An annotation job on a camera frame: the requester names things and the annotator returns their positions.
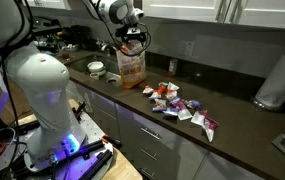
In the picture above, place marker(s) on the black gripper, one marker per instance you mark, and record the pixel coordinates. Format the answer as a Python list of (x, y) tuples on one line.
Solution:
[(137, 38)]

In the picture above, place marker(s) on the orange white snack sachet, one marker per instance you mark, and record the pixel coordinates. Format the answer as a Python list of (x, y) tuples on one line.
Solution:
[(172, 86), (171, 95), (125, 49), (147, 90), (161, 89)]

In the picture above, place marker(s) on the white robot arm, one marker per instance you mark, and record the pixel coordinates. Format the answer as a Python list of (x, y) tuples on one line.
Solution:
[(45, 96)]

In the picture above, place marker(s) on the white orange snack bag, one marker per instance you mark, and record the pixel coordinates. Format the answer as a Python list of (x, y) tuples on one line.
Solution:
[(132, 71)]

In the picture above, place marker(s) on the purple white snack sachet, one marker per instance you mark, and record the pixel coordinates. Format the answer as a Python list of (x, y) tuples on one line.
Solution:
[(159, 105), (174, 100), (171, 111), (194, 104)]

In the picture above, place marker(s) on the maroon white snack sachet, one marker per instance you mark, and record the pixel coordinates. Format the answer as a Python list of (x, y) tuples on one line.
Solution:
[(183, 111), (198, 117), (210, 126)]

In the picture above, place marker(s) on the chrome faucet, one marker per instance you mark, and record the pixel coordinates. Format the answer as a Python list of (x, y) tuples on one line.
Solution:
[(108, 48)]

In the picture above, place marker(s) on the small spice bottle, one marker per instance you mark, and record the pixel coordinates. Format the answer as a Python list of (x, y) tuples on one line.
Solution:
[(172, 67)]

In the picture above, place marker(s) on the white bowl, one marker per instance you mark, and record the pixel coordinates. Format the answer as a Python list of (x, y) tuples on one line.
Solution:
[(95, 66)]

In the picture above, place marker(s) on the white upper cabinet door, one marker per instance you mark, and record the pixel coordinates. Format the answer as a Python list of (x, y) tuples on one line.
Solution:
[(47, 3), (268, 13), (182, 8)]

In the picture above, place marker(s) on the dark kitchen appliance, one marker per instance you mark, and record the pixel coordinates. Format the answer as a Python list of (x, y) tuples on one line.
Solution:
[(80, 36)]

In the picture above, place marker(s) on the small white cup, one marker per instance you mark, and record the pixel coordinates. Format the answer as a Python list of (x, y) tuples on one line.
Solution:
[(94, 76)]

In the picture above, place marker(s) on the stainless steel sink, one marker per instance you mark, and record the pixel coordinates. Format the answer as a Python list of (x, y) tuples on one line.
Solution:
[(80, 63)]

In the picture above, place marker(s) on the dark dish rack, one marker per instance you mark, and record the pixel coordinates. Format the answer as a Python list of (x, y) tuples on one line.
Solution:
[(45, 30)]

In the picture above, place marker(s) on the black clamp bar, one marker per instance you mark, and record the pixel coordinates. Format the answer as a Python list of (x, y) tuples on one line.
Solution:
[(92, 146), (97, 165)]

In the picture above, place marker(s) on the metal paper towel holder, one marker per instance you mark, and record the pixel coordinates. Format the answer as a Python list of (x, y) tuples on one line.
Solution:
[(265, 106)]

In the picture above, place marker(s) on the white paper towel roll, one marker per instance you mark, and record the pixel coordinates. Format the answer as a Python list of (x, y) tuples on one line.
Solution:
[(278, 80)]

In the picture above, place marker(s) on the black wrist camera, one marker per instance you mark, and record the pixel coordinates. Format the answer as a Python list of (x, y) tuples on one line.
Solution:
[(128, 31)]

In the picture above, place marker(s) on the white wall outlet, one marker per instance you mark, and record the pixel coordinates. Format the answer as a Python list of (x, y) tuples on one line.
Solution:
[(186, 48)]

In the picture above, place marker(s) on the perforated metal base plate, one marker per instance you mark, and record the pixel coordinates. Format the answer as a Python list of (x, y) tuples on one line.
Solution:
[(92, 130)]

